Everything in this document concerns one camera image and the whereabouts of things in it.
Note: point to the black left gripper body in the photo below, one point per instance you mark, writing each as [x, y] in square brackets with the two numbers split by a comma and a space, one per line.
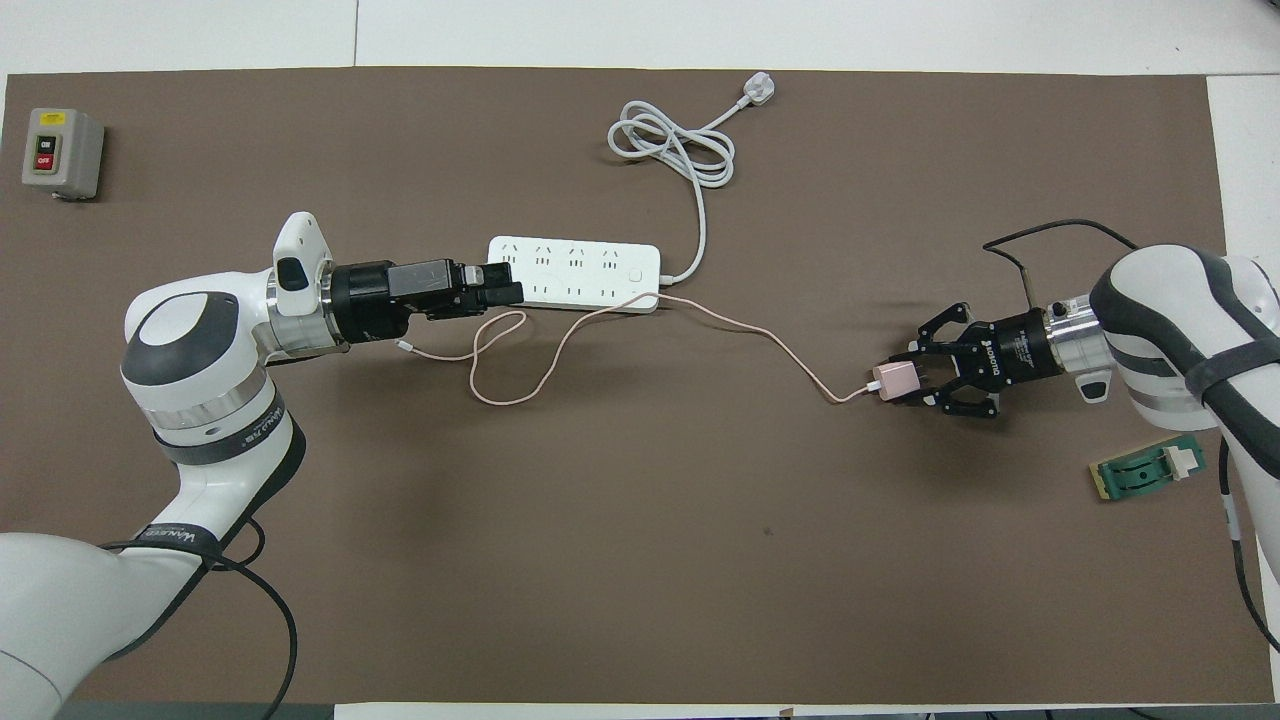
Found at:
[365, 300]

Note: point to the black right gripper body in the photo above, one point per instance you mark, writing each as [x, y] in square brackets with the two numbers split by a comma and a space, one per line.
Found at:
[1015, 350]

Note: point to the pink charger adapter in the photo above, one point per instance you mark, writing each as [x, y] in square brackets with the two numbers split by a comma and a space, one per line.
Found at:
[895, 382]

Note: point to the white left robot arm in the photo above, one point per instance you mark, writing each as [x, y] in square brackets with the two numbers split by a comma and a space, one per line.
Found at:
[200, 400]

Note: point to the white power strip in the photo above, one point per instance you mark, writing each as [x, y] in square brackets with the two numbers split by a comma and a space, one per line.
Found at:
[580, 275]

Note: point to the green circuit board piece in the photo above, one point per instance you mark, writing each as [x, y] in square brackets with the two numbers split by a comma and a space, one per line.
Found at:
[1140, 475]

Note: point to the brown table mat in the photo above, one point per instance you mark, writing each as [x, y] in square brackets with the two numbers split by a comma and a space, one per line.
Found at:
[640, 560]

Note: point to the grey on-off switch box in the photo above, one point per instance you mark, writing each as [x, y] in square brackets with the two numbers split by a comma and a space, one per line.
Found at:
[70, 155]

